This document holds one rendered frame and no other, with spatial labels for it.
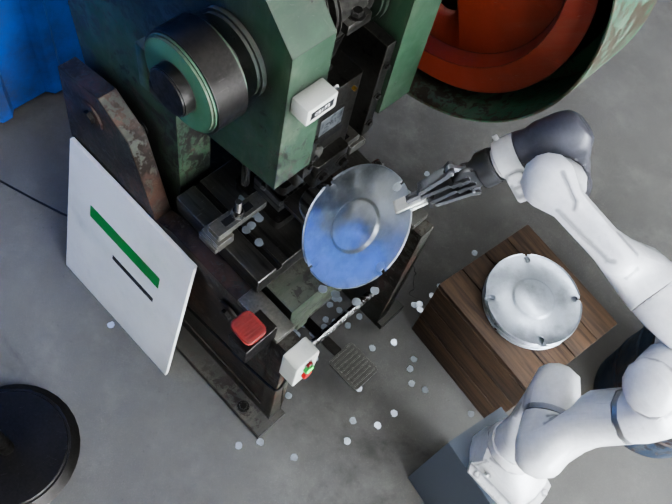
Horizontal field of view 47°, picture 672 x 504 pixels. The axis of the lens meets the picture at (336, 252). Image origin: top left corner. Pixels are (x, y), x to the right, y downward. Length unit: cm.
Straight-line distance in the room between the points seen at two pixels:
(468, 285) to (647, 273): 95
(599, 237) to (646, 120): 206
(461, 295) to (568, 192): 95
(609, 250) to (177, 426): 146
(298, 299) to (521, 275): 77
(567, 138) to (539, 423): 59
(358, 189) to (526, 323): 77
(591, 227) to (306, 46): 58
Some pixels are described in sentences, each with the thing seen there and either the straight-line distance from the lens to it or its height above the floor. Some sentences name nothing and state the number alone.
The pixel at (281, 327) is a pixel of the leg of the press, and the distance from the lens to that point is 181.
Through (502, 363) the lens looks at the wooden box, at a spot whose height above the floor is 34.
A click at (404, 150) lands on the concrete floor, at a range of 292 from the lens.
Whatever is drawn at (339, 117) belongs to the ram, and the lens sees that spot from 160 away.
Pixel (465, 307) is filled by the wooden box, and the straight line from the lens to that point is 226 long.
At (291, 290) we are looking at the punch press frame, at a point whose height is 64.
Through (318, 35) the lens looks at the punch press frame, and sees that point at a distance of 122.
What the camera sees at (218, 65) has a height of 141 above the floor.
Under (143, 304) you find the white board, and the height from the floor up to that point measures 23.
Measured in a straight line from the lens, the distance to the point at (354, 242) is 166.
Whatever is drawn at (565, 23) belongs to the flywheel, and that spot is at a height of 134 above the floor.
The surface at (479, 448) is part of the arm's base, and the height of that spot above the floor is 50.
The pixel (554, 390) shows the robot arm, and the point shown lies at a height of 84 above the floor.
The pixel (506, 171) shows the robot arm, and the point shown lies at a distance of 151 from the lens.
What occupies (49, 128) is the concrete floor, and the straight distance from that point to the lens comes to 291.
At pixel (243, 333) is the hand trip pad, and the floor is 76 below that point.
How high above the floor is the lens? 232
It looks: 61 degrees down
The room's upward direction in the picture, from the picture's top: 18 degrees clockwise
